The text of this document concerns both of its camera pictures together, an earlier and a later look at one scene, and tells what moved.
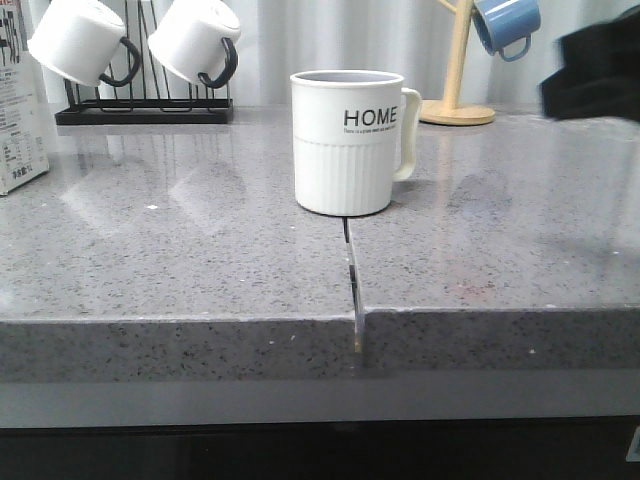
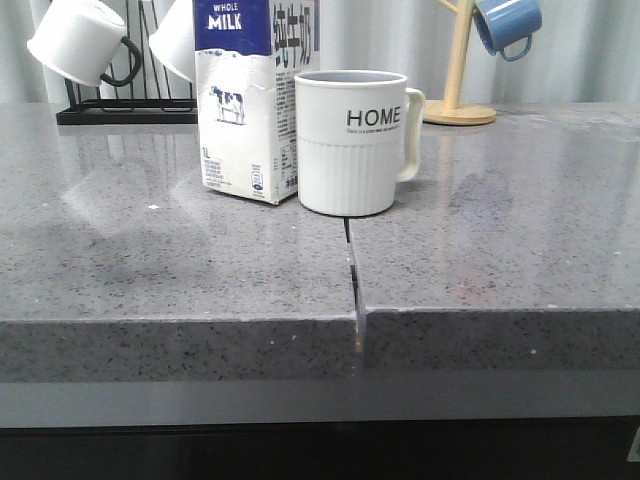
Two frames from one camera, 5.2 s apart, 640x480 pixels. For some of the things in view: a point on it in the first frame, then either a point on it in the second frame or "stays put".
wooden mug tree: [448, 112] stays put
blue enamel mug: [506, 26] stays put
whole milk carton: [23, 134] to [248, 54]
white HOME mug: [346, 138] stays put
